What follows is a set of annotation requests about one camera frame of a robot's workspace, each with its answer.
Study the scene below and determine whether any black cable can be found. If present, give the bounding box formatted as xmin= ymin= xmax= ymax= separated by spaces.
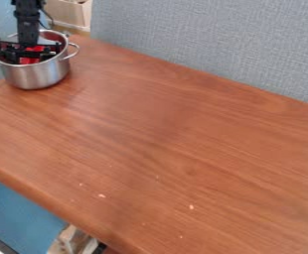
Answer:
xmin=37 ymin=8 xmax=56 ymax=31

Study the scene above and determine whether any white frame under table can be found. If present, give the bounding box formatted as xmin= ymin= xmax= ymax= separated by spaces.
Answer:
xmin=47 ymin=225 xmax=98 ymax=254

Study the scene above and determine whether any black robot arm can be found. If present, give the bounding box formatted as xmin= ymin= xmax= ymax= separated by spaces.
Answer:
xmin=0 ymin=0 xmax=63 ymax=64

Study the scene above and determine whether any stainless steel pot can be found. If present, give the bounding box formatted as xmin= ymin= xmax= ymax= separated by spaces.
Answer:
xmin=0 ymin=30 xmax=79 ymax=90

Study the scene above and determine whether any red plastic block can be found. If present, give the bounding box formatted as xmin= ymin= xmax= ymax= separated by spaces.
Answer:
xmin=19 ymin=46 xmax=47 ymax=64

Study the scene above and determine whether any beige wooden cabinet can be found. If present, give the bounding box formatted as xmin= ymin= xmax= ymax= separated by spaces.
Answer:
xmin=46 ymin=0 xmax=92 ymax=32

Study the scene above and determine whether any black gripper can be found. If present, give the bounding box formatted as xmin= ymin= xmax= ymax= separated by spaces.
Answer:
xmin=0 ymin=11 xmax=63 ymax=64

